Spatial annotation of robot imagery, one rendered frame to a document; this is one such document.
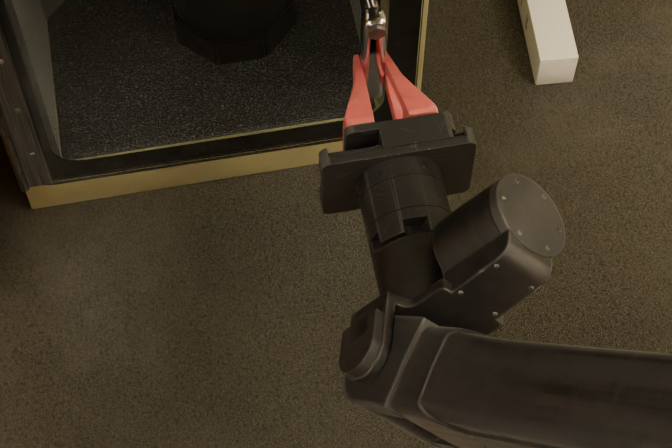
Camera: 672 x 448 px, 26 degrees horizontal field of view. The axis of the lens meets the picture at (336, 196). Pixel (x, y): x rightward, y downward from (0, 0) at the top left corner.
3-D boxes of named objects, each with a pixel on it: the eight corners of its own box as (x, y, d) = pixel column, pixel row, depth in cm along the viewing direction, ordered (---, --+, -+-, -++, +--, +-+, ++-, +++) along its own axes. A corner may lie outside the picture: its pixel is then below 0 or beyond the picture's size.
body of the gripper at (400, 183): (316, 141, 94) (337, 241, 90) (471, 117, 95) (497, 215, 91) (317, 192, 100) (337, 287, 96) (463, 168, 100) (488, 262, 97)
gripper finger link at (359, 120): (323, 35, 98) (349, 152, 93) (427, 19, 99) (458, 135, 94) (324, 91, 104) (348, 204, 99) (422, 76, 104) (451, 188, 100)
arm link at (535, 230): (333, 384, 85) (443, 445, 89) (465, 298, 78) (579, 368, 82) (353, 231, 93) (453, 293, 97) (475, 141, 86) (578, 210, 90)
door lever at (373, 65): (377, 40, 105) (342, 45, 105) (381, -45, 97) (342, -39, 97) (392, 101, 102) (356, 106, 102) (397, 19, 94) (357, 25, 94)
